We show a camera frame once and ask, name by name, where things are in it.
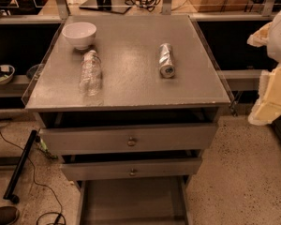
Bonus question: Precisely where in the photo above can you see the grey drawer cabinet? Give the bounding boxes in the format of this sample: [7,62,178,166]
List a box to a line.
[22,14,234,225]

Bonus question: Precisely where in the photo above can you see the bowl with items on shelf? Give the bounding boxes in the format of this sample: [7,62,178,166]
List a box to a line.
[0,65,15,84]

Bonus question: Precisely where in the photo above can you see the grey drawer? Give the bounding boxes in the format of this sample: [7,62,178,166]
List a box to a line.
[39,124,217,155]
[76,177,194,225]
[61,157,202,181]

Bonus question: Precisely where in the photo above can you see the silver crushed can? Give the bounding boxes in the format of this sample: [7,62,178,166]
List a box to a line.
[158,43,175,78]

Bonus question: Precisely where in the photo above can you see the black monitor stand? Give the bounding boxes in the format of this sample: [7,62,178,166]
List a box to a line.
[79,0,132,14]

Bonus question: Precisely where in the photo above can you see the clear plastic water bottle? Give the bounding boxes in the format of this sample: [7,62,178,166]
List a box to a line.
[79,50,102,97]

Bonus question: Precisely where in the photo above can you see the white ceramic bowl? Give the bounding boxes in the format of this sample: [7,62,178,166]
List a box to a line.
[62,22,96,50]

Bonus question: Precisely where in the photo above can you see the grey top drawer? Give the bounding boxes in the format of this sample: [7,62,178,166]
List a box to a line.
[39,124,217,155]

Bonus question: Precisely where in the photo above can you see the black bar on floor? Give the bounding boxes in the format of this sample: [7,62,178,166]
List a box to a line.
[3,130,37,204]

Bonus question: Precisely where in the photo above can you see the brown shoe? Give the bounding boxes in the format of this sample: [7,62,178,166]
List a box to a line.
[0,206,20,225]

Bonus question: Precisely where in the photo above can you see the black floor cable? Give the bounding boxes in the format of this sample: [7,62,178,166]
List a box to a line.
[0,119,67,225]

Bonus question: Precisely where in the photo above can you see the grey middle drawer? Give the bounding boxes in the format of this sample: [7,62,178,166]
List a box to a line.
[61,157,202,181]

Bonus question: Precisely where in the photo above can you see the grey bottom drawer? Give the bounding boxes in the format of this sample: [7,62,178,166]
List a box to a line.
[76,177,194,225]

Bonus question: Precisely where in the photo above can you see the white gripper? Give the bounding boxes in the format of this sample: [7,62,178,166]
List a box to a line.
[247,10,281,126]

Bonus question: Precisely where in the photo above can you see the grey side shelf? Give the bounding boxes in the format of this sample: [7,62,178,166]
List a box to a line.
[217,69,261,91]

